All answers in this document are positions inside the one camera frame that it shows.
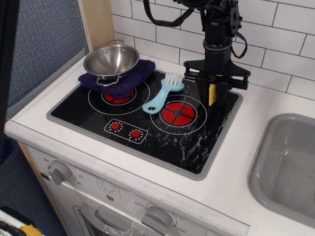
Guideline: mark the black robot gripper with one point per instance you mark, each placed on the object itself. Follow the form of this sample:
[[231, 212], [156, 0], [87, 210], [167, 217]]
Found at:
[[217, 63]]

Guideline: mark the yellow toy cheese wedge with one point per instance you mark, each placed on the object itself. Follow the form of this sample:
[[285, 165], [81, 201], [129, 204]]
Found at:
[[212, 94]]

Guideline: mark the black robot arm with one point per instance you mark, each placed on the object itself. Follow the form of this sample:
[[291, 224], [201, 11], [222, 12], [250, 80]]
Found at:
[[220, 20]]

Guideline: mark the light blue dish brush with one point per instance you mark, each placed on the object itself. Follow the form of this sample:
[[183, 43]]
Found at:
[[172, 82]]

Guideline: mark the black toy stove top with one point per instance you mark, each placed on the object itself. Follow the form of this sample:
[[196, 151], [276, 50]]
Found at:
[[183, 137]]

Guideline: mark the grey sink basin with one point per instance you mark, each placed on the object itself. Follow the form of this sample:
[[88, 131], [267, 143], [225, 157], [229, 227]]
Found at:
[[282, 178]]

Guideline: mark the grey right oven knob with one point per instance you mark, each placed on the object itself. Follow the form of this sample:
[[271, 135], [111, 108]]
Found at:
[[158, 220]]

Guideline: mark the grey oven knob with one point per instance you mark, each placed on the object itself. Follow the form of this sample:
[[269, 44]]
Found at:
[[158, 220], [59, 172]]

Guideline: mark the grey left oven knob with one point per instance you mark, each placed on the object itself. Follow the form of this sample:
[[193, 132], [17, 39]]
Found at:
[[59, 172]]

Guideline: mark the yellow object at bottom left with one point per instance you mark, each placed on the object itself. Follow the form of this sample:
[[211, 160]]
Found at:
[[30, 230]]

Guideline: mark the stainless steel bowl with handles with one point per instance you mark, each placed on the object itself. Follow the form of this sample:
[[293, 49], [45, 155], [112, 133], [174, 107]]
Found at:
[[112, 63]]

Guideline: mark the wooden side post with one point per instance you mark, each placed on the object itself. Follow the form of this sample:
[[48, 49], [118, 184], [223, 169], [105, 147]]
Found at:
[[97, 21]]

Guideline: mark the silver oven door handle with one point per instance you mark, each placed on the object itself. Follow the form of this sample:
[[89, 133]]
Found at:
[[106, 222]]

